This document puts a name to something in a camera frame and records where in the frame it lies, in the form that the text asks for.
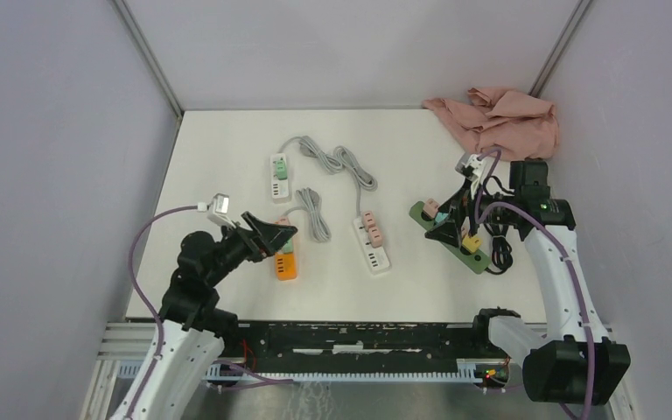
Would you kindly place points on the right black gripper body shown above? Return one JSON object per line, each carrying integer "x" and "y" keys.
{"x": 471, "y": 205}

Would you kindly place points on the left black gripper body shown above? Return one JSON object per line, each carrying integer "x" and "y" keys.
{"x": 238, "y": 247}

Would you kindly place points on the green plug from orange strip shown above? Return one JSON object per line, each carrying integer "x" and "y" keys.
{"x": 288, "y": 247}

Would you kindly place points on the orange power strip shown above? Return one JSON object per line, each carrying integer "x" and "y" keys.
{"x": 286, "y": 266}

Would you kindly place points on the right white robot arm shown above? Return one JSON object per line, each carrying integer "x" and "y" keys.
{"x": 575, "y": 361}

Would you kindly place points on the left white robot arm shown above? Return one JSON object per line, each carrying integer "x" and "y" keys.
{"x": 191, "y": 331}

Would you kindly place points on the teal plug on green strip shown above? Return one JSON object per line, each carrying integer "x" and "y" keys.
{"x": 440, "y": 217}

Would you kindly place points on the yellow plug on green strip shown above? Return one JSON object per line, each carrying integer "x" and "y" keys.
{"x": 471, "y": 243}

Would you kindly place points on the pink plug on green strip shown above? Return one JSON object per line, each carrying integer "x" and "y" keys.
{"x": 430, "y": 209}

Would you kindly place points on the green plug on white strip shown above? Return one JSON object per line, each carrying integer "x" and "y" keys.
{"x": 280, "y": 169}

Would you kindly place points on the pink plug lower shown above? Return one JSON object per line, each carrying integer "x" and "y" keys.
{"x": 375, "y": 237}

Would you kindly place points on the pink plug upper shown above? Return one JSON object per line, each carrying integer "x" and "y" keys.
{"x": 368, "y": 220}

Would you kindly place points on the dark green power strip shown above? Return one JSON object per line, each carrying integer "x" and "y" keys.
{"x": 477, "y": 261}

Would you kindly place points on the small white power strip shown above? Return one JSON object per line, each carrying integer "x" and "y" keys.
{"x": 280, "y": 188}

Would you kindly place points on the long white power strip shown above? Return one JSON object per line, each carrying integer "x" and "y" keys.
{"x": 377, "y": 259}

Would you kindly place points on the pink crumpled cloth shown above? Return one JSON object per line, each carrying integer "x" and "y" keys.
{"x": 521, "y": 125}

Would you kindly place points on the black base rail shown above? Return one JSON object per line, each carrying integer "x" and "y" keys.
{"x": 309, "y": 347}

